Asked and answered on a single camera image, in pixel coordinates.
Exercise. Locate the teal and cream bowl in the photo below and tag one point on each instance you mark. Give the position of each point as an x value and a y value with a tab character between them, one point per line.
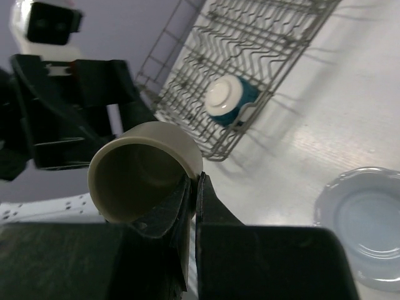
226	96

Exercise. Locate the beige ceramic mug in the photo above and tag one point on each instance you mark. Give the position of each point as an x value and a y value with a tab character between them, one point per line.
135	172

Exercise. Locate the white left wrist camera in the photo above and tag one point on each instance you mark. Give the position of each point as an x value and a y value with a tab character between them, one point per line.
44	28

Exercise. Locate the grey wire dish rack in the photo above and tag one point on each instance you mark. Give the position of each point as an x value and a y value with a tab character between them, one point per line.
258	41

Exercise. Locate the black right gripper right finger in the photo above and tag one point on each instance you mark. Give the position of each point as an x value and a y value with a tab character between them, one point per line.
238	261

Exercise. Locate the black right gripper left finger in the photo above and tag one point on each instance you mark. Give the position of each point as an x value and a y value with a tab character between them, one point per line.
64	249

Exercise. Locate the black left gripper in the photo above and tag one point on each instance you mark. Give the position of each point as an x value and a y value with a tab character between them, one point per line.
55	113

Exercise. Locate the light blue scalloped plate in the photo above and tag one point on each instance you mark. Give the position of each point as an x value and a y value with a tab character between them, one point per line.
361	207

